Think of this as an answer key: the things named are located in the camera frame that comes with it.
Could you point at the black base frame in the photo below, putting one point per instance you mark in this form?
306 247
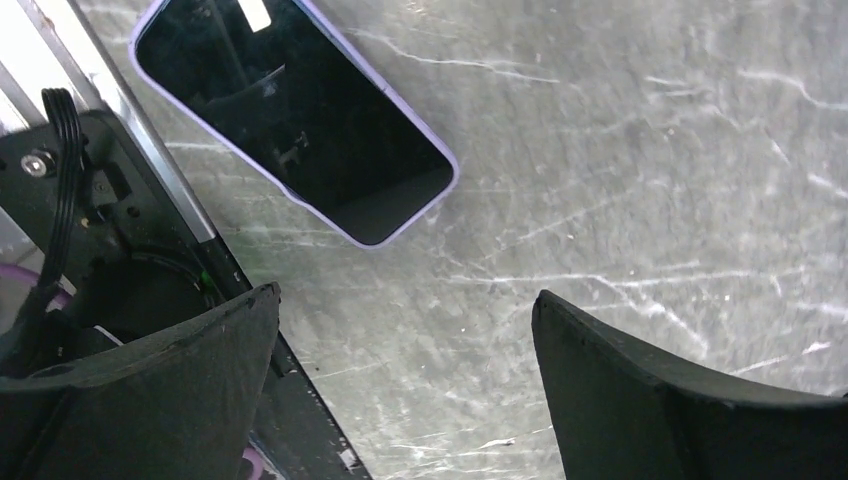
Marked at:
120 263

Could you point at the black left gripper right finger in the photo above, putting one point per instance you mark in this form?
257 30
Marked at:
622 408

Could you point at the phone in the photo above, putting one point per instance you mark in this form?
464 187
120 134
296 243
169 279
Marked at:
277 83

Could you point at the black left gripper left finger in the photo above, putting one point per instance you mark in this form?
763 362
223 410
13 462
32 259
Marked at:
176 404

